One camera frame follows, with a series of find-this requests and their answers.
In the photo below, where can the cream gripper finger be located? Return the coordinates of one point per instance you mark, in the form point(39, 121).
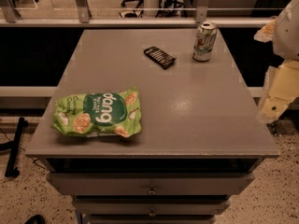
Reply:
point(280, 89)

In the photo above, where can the black rxbar chocolate bar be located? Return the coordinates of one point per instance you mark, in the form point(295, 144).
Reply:
point(160, 57)

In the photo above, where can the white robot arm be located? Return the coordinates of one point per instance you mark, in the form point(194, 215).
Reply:
point(283, 31)

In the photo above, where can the grey drawer cabinet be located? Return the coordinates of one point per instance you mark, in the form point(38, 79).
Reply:
point(199, 142)

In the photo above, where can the green white soda can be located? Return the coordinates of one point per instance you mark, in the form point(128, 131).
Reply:
point(204, 41)

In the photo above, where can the top drawer knob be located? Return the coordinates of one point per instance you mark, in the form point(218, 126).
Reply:
point(152, 191)

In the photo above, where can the drawer knob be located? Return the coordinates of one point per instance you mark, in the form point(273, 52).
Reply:
point(152, 214)
point(152, 191)

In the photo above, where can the green dang chips bag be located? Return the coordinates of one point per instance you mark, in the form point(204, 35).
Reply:
point(98, 114)

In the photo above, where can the black office chair centre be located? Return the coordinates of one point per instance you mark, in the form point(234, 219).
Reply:
point(131, 12)

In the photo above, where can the black stand leg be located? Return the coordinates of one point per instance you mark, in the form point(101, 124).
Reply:
point(13, 147)

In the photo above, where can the black shoe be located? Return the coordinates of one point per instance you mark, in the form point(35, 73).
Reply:
point(37, 219)

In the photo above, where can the metal railing post right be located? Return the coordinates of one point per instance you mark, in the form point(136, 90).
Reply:
point(201, 10)

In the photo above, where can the metal railing post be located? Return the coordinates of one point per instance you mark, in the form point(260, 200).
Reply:
point(201, 10)
point(84, 13)
point(10, 13)

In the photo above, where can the metal railing post far left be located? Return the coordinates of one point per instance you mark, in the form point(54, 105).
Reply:
point(10, 13)

